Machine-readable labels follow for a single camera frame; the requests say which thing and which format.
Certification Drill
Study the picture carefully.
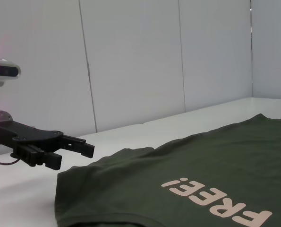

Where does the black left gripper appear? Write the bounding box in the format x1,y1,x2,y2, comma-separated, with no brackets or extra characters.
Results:
0,120,95,171

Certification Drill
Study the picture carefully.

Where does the dark green FREE t-shirt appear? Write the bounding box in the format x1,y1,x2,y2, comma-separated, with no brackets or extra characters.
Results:
54,113,281,227

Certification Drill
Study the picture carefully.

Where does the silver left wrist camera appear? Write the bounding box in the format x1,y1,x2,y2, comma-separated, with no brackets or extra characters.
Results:
0,58,21,87

